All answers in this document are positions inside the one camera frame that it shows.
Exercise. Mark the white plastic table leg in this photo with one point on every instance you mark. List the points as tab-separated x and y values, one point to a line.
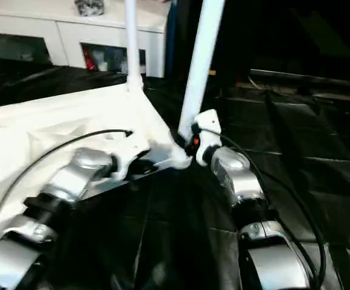
200	66
133	42

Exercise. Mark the small brown cardboard piece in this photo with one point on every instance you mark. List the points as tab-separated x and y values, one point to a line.
212	72

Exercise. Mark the dark patterned jar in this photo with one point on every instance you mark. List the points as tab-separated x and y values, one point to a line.
89	6

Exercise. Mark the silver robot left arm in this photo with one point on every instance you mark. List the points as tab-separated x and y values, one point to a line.
66	187

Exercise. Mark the white glass-door cabinet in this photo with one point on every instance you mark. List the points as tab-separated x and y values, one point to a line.
60	30

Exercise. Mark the small red bottle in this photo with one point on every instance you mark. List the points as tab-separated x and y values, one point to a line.
88	59

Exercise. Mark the white plastic table top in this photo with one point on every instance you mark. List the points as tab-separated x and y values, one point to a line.
54	127

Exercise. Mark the black plastic mat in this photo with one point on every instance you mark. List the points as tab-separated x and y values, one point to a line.
308	169

